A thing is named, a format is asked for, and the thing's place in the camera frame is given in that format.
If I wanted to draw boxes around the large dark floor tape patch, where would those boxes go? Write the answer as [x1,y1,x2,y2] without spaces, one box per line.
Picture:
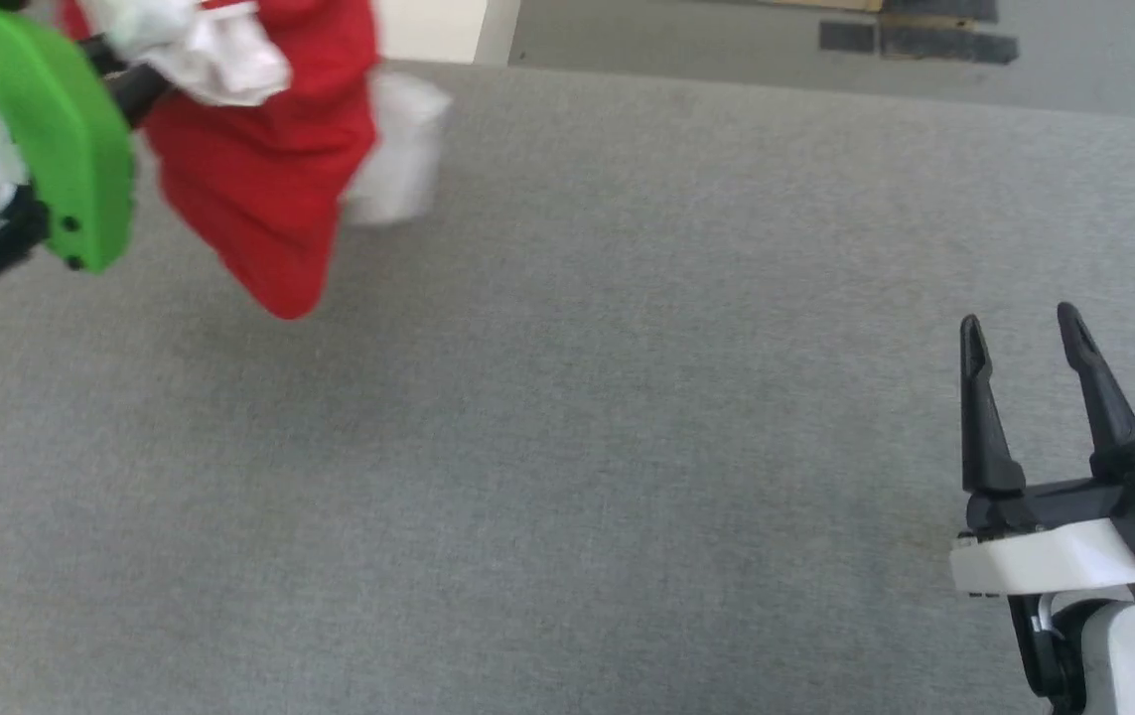
[879,0,1021,67]

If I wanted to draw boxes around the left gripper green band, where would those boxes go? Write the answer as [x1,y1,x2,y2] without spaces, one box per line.
[0,0,172,275]

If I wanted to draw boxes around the grey metal frame leg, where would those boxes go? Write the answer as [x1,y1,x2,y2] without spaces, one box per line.
[473,0,524,67]

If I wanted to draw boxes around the small dark floor tape patch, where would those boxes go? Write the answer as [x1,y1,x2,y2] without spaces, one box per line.
[818,20,877,54]

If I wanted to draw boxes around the red and white garment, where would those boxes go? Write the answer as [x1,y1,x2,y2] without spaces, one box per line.
[56,0,454,321]

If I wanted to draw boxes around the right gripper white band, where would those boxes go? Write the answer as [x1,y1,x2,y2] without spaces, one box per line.
[949,302,1135,597]

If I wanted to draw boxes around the white board panel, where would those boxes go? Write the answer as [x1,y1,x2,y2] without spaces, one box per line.
[376,0,491,66]

